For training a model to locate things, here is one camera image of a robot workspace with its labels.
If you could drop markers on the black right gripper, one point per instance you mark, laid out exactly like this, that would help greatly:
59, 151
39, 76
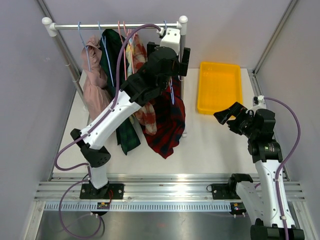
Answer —
237, 109

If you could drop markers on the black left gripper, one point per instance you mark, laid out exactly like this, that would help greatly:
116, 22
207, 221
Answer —
180, 68

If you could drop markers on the blue wire hanger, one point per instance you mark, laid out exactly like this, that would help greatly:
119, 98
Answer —
170, 82

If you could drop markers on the red black plaid skirt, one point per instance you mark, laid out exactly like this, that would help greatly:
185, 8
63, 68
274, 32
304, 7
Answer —
170, 118

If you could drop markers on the pink hanger with plaid skirt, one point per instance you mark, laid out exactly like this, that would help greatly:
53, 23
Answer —
127, 32

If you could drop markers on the red beige plaid skirt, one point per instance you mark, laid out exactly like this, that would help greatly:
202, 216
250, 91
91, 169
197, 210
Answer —
145, 115

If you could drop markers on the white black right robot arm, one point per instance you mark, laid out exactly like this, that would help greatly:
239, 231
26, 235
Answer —
269, 211

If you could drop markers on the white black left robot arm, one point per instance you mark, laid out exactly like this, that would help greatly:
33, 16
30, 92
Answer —
150, 80

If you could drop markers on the dark green plaid skirt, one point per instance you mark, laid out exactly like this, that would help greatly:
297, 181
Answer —
126, 135

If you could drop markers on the pink pleated skirt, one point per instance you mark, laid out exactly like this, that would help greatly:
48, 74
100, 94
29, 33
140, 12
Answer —
95, 95

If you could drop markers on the blue hanger with pink skirt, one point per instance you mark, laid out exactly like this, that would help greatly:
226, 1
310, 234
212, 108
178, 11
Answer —
84, 46

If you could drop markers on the yellow plastic tray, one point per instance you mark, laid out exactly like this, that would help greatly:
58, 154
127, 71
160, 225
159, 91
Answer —
219, 87

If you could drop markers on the pastel tie-dye garment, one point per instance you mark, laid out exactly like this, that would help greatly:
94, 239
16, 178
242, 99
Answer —
129, 52

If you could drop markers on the silver white clothes rack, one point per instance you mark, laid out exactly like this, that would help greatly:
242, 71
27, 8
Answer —
53, 28

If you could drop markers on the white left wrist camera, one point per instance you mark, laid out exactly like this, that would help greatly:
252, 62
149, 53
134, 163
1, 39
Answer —
170, 38

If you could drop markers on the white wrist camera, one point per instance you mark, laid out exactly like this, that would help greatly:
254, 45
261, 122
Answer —
170, 38
258, 100

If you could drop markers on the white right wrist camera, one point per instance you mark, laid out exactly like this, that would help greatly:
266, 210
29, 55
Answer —
258, 100

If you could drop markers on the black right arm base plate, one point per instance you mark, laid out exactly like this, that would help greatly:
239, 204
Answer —
222, 191

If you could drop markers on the white slotted cable duct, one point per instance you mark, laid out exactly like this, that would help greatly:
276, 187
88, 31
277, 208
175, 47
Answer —
140, 206

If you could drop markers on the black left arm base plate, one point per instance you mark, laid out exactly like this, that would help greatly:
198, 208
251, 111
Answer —
113, 191

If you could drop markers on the aluminium mounting rail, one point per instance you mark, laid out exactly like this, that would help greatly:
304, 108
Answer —
141, 188

